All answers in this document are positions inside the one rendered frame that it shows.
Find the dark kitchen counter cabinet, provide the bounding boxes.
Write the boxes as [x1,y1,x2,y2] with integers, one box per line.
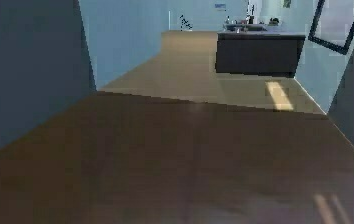
[214,30,307,78]

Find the black framed window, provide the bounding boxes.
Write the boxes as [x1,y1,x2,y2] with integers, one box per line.
[307,0,354,56]

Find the black house plant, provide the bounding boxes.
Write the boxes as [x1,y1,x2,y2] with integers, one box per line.
[179,14,193,32]

